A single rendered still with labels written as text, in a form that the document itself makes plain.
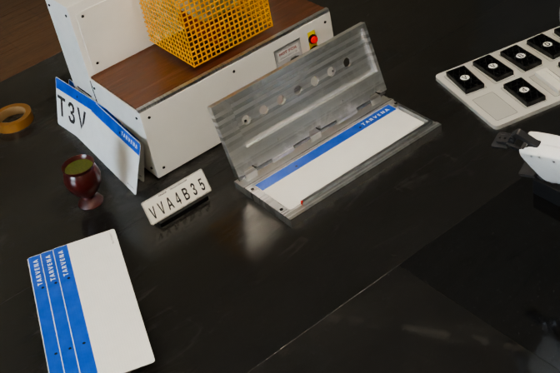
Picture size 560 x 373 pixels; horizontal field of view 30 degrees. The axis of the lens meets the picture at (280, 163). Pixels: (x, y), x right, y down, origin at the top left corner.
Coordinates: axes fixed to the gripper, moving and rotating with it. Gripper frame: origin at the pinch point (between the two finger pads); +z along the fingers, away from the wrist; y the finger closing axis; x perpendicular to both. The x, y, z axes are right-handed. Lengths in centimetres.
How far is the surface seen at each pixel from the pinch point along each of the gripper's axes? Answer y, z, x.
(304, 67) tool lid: 11, 60, -9
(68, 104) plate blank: 32, 113, 21
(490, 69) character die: -26, 48, -36
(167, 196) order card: 19, 68, 32
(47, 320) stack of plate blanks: 36, 48, 68
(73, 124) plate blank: 28, 112, 24
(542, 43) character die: -33, 45, -50
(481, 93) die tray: -24, 44, -28
